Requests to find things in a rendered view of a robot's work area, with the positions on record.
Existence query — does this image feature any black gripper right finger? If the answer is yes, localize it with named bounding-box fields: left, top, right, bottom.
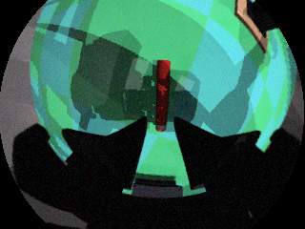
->
left=173, top=117, right=262, bottom=191

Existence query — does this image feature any dark red peg with white band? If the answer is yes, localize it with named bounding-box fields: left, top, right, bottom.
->
left=155, top=60, right=171, bottom=133

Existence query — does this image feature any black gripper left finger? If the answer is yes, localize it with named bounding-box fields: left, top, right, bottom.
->
left=61, top=117, right=148, bottom=190

